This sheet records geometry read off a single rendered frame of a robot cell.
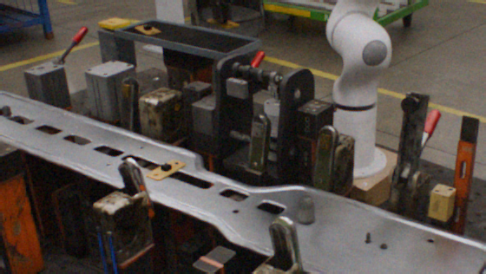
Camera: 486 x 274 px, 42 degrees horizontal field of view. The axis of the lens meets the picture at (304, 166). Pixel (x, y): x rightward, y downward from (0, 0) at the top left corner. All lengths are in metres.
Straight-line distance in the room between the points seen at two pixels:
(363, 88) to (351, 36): 0.15
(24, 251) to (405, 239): 0.87
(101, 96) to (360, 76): 0.63
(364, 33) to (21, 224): 0.89
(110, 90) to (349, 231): 0.73
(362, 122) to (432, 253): 0.68
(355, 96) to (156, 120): 0.51
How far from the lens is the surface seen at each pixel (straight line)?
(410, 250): 1.08
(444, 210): 1.13
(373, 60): 1.56
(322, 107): 1.30
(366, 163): 1.76
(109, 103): 1.59
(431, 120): 1.22
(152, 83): 2.68
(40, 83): 1.80
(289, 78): 1.27
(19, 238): 1.54
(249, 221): 1.14
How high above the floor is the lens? 1.62
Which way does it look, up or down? 28 degrees down
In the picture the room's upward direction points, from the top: straight up
